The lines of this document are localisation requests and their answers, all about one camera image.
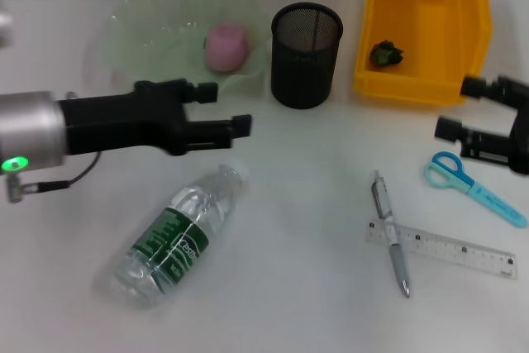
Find clear plastic ruler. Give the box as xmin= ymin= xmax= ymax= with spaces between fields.
xmin=365 ymin=219 xmax=518 ymax=280

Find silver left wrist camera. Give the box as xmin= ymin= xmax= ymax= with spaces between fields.
xmin=0 ymin=9 xmax=13 ymax=48

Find clear green-label water bottle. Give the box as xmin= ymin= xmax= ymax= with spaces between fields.
xmin=111 ymin=158 xmax=251 ymax=308

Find pink peach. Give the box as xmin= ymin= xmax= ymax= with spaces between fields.
xmin=205 ymin=20 xmax=251 ymax=74

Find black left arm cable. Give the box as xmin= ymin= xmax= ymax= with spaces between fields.
xmin=6 ymin=150 xmax=102 ymax=205

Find black mesh pen holder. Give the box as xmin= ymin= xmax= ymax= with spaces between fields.
xmin=270 ymin=2 xmax=344 ymax=110

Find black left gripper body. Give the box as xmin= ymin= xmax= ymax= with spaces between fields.
xmin=60 ymin=79 xmax=190 ymax=157

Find yellow plastic bin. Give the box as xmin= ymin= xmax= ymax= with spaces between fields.
xmin=351 ymin=0 xmax=493 ymax=106

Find green glass fruit plate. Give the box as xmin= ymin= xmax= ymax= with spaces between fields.
xmin=84 ymin=0 xmax=272 ymax=110

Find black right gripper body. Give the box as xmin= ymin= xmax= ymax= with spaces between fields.
xmin=507 ymin=81 xmax=529 ymax=176

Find green plastic wrapper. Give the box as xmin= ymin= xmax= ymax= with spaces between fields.
xmin=369 ymin=40 xmax=405 ymax=67

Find light blue scissors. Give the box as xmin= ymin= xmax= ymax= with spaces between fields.
xmin=423 ymin=150 xmax=529 ymax=229

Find silver ballpoint pen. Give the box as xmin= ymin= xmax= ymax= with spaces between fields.
xmin=371 ymin=169 xmax=412 ymax=299

